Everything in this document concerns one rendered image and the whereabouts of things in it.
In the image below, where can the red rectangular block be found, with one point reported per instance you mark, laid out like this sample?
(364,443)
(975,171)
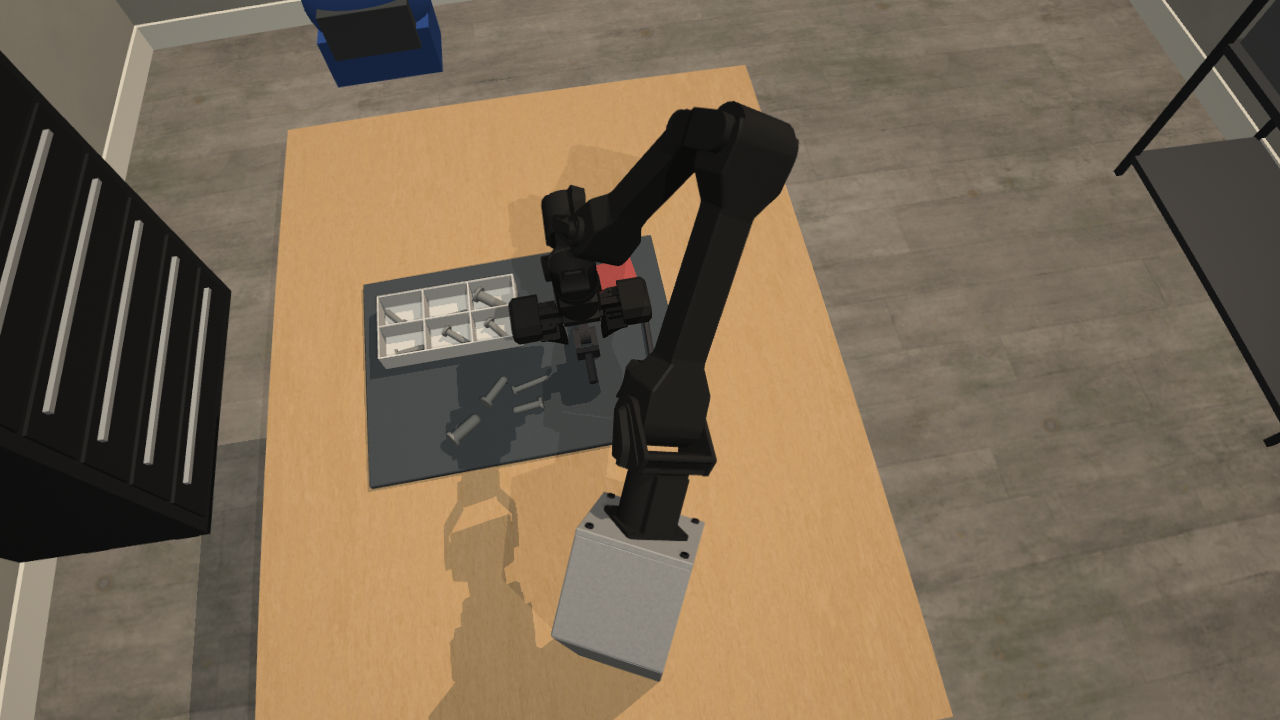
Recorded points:
(608,274)

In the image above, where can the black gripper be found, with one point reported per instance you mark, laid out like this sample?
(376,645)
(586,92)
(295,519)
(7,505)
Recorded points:
(627,303)

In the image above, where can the grey metal clevis fork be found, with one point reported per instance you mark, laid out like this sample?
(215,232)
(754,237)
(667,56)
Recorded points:
(588,352)

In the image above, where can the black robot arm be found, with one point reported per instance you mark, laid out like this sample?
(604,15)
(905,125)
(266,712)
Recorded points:
(741,159)

